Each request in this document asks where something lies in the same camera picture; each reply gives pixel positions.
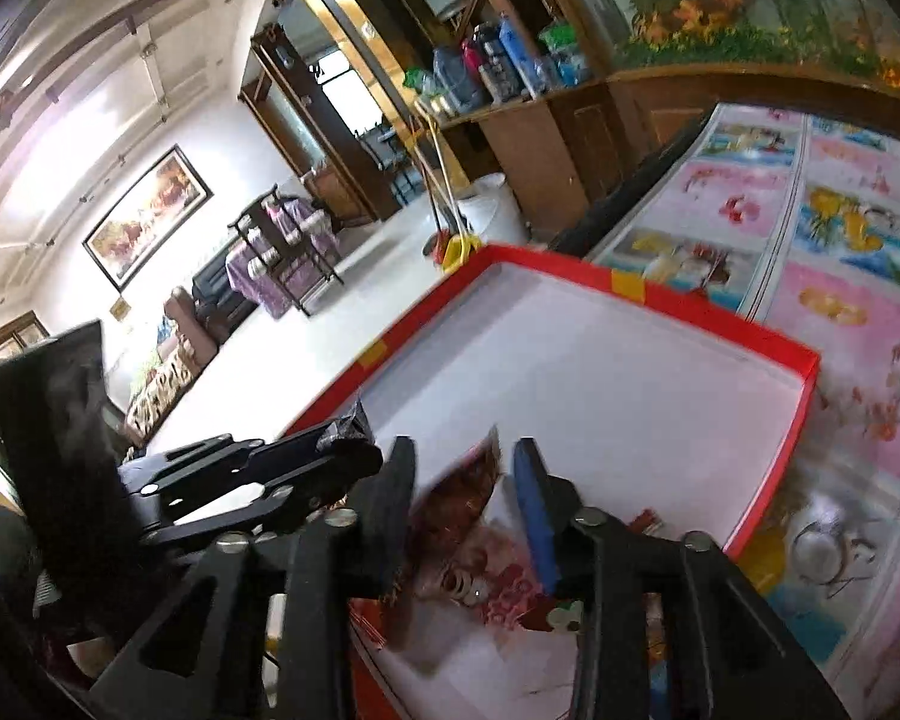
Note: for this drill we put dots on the brown wooden side counter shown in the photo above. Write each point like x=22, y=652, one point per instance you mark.
x=560, y=153

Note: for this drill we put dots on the colourful printed tablecloth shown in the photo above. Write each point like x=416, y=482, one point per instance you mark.
x=793, y=220

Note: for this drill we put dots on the dark wooden chair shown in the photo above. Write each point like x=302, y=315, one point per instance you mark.
x=284, y=252

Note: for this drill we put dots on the red cardboard box tray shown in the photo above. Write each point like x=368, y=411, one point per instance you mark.
x=665, y=411

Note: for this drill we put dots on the white plastic bucket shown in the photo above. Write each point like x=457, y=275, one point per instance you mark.
x=492, y=212

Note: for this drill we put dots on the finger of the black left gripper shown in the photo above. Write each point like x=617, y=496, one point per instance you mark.
x=317, y=467

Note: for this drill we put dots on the black thermos flask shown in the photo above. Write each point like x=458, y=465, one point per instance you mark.
x=498, y=72

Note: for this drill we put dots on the blue water bottle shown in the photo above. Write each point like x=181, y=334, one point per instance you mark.
x=524, y=65

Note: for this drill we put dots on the yellow dustpan and broom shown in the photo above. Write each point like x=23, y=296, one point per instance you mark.
x=455, y=242

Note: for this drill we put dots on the dark red snack packet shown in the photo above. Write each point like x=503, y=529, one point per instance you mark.
x=443, y=518

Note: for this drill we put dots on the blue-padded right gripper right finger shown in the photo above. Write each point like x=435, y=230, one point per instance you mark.
x=583, y=554

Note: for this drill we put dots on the framed landscape painting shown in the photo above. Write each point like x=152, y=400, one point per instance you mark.
x=145, y=216

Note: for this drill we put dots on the red flower snack packet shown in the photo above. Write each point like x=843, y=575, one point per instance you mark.
x=492, y=575

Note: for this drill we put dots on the floral sofa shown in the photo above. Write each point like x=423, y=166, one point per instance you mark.
x=178, y=362

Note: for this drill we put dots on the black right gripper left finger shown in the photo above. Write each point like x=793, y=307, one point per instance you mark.
x=351, y=553

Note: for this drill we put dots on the grey plastic jug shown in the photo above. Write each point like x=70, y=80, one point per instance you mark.
x=466, y=94

